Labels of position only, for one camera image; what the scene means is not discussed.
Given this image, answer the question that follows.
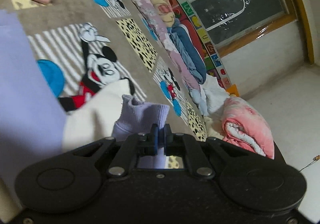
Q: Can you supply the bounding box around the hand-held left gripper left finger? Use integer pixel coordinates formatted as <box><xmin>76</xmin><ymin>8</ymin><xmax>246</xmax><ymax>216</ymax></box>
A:
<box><xmin>72</xmin><ymin>124</ymin><xmax>158</xmax><ymax>178</ymax></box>

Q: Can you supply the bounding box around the red pillow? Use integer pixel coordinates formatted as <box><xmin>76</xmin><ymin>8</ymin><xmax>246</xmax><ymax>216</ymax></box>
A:
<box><xmin>180</xmin><ymin>20</ymin><xmax>205</xmax><ymax>67</ymax></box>

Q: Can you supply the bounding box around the colourful picture headboard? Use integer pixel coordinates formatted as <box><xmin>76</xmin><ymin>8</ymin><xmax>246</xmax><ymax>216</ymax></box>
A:
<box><xmin>142</xmin><ymin>0</ymin><xmax>232</xmax><ymax>89</ymax></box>

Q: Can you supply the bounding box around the orange object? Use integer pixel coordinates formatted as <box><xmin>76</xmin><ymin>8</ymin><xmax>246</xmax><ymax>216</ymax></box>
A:
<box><xmin>226</xmin><ymin>84</ymin><xmax>239</xmax><ymax>96</ymax></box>

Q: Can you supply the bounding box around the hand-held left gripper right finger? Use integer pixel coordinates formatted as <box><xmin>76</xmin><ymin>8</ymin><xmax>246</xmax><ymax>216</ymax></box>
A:
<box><xmin>163</xmin><ymin>124</ymin><xmax>250</xmax><ymax>178</ymax></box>

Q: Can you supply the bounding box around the cartoon mouse printed blanket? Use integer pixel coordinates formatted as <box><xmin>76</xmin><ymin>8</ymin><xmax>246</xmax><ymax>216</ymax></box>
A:
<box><xmin>0</xmin><ymin>0</ymin><xmax>208</xmax><ymax>142</ymax></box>

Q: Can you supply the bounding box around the blue folded blanket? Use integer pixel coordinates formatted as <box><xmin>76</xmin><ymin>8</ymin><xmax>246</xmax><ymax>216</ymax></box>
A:
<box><xmin>167</xmin><ymin>24</ymin><xmax>207</xmax><ymax>84</ymax></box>

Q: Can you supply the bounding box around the pink rolled quilt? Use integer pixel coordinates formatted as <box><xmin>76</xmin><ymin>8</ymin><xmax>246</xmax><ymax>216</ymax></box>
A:
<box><xmin>220</xmin><ymin>96</ymin><xmax>275</xmax><ymax>159</ymax></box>

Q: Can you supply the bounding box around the cream and purple sequin sweatshirt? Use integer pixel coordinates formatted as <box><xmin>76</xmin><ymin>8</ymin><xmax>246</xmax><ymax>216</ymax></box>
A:
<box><xmin>0</xmin><ymin>10</ymin><xmax>184</xmax><ymax>223</ymax></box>

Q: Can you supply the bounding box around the white crumpled cloth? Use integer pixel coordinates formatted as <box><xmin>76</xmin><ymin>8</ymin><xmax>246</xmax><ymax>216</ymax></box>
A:
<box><xmin>200</xmin><ymin>76</ymin><xmax>233</xmax><ymax>117</ymax></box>

